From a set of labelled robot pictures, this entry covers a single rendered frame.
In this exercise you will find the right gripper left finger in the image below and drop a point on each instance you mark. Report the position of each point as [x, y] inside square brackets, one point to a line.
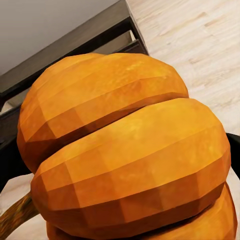
[9, 158]

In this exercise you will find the pumpkin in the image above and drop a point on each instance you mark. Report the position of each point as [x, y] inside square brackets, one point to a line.
[119, 151]

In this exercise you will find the cabinet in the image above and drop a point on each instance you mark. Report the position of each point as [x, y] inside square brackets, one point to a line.
[113, 30]

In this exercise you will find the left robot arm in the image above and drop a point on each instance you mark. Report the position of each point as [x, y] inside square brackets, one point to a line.
[20, 170]

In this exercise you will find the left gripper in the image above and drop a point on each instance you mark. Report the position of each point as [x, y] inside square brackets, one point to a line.
[22, 168]

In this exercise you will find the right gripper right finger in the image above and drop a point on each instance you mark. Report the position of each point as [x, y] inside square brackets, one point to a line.
[234, 141]

